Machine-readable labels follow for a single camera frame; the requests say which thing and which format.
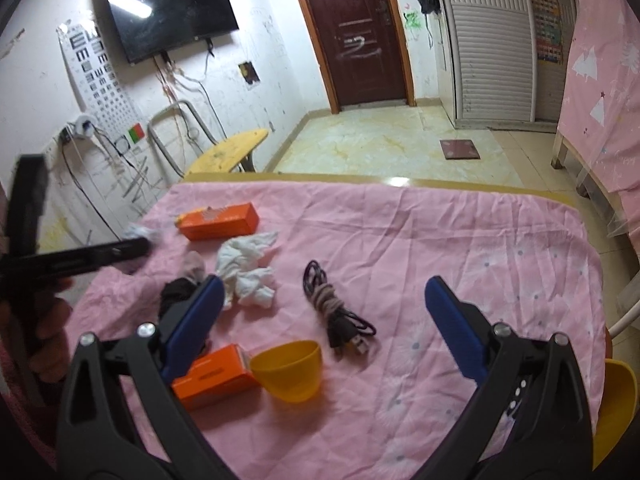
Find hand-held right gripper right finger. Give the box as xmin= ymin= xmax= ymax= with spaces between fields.
xmin=424 ymin=275 xmax=596 ymax=480

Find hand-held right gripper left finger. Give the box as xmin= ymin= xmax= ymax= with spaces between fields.
xmin=56 ymin=275 xmax=236 ymax=480

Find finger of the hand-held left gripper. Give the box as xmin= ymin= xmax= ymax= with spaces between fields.
xmin=60 ymin=238 xmax=152 ymax=262
xmin=47 ymin=255 xmax=139 ymax=277

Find orange cardboard box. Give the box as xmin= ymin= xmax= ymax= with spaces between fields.
xmin=171 ymin=344 xmax=262 ymax=411
xmin=176 ymin=202 xmax=260 ymax=242

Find trash scraps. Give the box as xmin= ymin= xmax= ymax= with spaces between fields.
xmin=216 ymin=231 xmax=279 ymax=310

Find person's left hand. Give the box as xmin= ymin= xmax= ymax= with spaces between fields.
xmin=27 ymin=294 xmax=75 ymax=387

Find black cloth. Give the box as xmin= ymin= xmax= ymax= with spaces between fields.
xmin=159 ymin=277 xmax=212 ymax=356

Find beige sock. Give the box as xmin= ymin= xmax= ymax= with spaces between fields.
xmin=181 ymin=251 xmax=207 ymax=281

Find pink printed bedsheet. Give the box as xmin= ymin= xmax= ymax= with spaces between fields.
xmin=65 ymin=180 xmax=608 ymax=480

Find yellow plastic bowl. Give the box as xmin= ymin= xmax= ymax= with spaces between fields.
xmin=250 ymin=340 xmax=322 ymax=403

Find white eye chart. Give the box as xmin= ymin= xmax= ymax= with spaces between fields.
xmin=56 ymin=20 xmax=146 ymax=153

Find white metal chair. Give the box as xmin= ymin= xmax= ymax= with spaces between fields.
xmin=602 ymin=299 xmax=640 ymax=361

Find brown floor tile piece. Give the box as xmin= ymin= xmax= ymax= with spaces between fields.
xmin=440 ymin=139 xmax=480 ymax=161

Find white louvered wardrobe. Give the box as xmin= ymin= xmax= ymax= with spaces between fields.
xmin=432 ymin=0 xmax=576 ymax=133

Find pink tree-print curtain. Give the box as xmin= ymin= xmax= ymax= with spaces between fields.
xmin=556 ymin=0 xmax=640 ymax=211

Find dark red door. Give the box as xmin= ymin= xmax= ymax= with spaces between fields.
xmin=284 ymin=0 xmax=416 ymax=116

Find black wall cable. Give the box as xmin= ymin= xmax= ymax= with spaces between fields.
xmin=62 ymin=137 xmax=118 ymax=241

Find black bundled cable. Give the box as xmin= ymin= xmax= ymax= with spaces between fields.
xmin=302 ymin=260 xmax=377 ymax=361

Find grey metal tube frame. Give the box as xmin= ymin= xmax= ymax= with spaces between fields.
xmin=149 ymin=101 xmax=227 ymax=181

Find white television cables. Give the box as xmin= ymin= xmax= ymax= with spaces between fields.
xmin=157 ymin=50 xmax=221 ymax=106

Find wooden bed frame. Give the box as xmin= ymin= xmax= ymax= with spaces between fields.
xmin=550 ymin=130 xmax=640 ymax=241

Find black wall-mounted television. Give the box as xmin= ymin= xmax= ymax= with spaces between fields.
xmin=102 ymin=0 xmax=240 ymax=65

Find colourful grid wall poster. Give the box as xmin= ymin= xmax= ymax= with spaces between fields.
xmin=531 ymin=0 xmax=563 ymax=63

